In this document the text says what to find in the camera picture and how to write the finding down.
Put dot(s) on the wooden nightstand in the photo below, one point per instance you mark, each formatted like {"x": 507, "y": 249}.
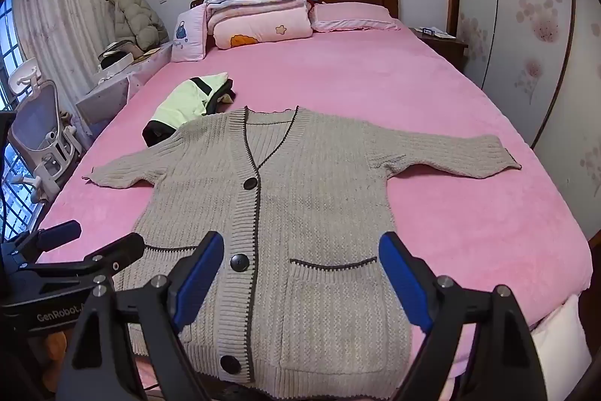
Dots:
{"x": 446, "y": 46}

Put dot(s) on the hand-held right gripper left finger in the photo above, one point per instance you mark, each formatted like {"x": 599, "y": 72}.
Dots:
{"x": 202, "y": 274}

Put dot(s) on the pink pillow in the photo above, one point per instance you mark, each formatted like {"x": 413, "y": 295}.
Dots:
{"x": 352, "y": 16}

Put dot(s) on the papers on nightstand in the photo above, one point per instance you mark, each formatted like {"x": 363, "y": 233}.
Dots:
{"x": 434, "y": 32}

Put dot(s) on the green and black folded garment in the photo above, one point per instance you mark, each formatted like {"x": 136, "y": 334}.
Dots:
{"x": 183, "y": 102}

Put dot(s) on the beige knit cardigan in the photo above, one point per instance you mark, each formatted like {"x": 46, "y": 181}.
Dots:
{"x": 310, "y": 203}

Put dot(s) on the pink printed cushion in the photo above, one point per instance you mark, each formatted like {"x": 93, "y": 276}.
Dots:
{"x": 188, "y": 33}

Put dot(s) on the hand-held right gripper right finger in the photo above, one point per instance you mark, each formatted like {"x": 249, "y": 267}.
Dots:
{"x": 404, "y": 279}

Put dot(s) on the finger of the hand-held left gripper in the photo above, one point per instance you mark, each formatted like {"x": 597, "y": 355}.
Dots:
{"x": 61, "y": 234}
{"x": 117, "y": 253}

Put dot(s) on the barred window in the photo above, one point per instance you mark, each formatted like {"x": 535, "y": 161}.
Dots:
{"x": 9, "y": 53}

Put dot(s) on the white office chair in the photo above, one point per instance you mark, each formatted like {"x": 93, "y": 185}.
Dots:
{"x": 42, "y": 124}

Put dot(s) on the black and white box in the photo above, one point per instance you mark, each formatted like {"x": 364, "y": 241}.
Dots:
{"x": 117, "y": 55}

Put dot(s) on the floral wardrobe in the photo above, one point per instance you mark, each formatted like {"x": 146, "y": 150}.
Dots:
{"x": 530, "y": 16}

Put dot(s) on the sheer floral curtain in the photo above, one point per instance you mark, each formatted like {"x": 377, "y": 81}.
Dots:
{"x": 65, "y": 16}

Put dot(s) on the grey-green puffer coat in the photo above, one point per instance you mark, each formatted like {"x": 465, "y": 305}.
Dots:
{"x": 136, "y": 16}

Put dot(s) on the pink bed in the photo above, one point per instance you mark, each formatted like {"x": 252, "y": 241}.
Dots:
{"x": 375, "y": 67}

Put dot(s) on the white desk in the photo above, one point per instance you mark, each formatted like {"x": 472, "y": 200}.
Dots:
{"x": 117, "y": 91}

